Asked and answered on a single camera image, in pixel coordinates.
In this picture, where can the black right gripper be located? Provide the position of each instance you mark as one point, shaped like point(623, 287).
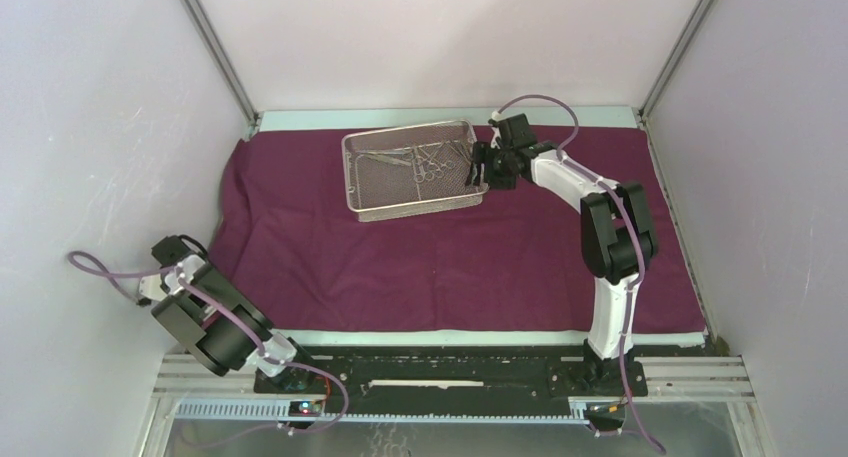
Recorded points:
point(482, 153)

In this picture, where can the metal mesh instrument tray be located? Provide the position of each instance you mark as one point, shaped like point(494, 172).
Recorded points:
point(406, 171)

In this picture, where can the magenta surgical wrap cloth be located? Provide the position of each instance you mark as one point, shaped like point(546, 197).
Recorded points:
point(289, 242)

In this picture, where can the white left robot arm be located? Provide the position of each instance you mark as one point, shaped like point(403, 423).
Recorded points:
point(215, 322)

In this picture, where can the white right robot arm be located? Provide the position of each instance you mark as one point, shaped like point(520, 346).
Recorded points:
point(617, 233)

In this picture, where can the steel surgical scissors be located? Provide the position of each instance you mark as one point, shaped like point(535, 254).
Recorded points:
point(433, 170)

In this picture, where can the steel surgical forceps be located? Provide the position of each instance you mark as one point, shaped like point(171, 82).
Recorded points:
point(406, 156)

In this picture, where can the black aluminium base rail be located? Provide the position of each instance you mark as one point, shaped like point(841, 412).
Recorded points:
point(510, 386)

